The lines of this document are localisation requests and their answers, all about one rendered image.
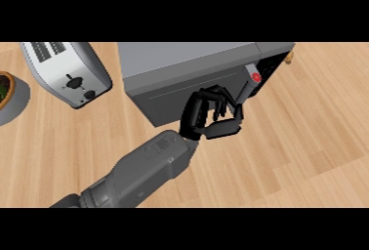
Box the silver toaster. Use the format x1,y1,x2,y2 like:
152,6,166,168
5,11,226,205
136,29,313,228
19,42,115,110

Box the brown plant pot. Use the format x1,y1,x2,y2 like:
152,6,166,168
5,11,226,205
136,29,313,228
0,70,18,112

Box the grey microwave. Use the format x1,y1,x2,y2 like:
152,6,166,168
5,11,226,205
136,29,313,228
117,42,297,129

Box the grey milk carton red mark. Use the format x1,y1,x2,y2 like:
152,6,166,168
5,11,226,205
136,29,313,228
235,62,264,103

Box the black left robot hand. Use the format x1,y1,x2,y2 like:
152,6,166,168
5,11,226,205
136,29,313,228
177,84,247,142

